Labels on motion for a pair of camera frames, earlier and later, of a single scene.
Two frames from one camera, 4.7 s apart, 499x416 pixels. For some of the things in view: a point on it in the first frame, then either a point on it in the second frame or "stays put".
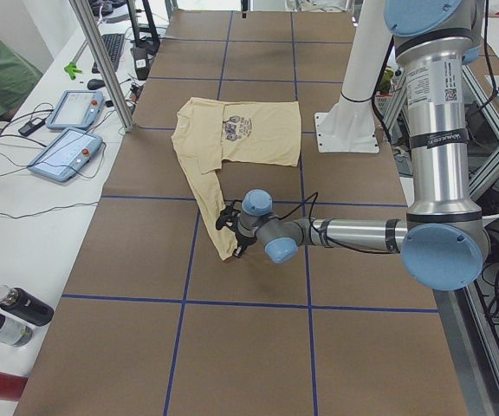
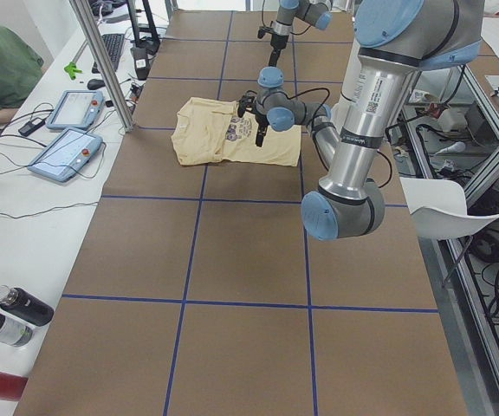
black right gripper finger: (244, 7) to (277, 45)
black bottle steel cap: (23, 304) stays put
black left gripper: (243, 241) to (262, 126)
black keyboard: (114, 45) stays put
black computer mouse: (95, 84) stays put
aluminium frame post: (95, 44) stays put
